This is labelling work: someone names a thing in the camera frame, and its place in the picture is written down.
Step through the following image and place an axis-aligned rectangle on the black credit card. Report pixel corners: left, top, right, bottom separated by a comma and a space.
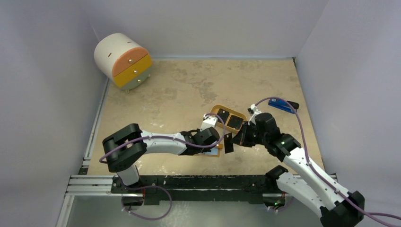
227, 115, 244, 131
224, 132, 234, 154

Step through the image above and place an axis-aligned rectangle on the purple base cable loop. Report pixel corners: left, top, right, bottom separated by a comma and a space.
120, 184, 173, 221

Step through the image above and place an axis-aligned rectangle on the loose black credit card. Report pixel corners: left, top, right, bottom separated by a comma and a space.
227, 115, 244, 131

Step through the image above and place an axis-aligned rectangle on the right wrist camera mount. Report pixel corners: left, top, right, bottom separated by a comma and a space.
247, 104, 261, 118

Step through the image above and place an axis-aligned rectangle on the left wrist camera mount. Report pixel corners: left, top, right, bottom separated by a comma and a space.
200, 114, 218, 131

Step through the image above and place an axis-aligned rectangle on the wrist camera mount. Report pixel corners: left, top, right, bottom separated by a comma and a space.
247, 104, 261, 118
200, 114, 218, 131

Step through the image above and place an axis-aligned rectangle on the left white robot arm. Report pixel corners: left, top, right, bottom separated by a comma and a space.
99, 123, 222, 193

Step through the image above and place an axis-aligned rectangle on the black card stack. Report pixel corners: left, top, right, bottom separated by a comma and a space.
217, 108, 230, 124

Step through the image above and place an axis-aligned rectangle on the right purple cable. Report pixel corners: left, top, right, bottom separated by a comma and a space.
254, 96, 401, 227

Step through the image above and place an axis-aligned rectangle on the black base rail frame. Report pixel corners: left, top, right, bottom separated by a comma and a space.
64, 165, 340, 208

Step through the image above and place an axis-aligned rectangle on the orange oval tray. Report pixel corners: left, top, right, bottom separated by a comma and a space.
210, 105, 247, 134

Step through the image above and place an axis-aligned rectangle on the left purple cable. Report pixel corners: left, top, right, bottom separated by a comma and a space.
98, 113, 226, 165

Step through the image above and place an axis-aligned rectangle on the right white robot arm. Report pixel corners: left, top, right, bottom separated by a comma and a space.
232, 111, 365, 227

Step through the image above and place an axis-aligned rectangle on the white round mini drawer chest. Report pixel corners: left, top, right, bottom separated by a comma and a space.
94, 33, 152, 90

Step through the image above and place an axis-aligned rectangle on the blue black stapler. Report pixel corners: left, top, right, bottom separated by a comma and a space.
268, 98, 299, 114

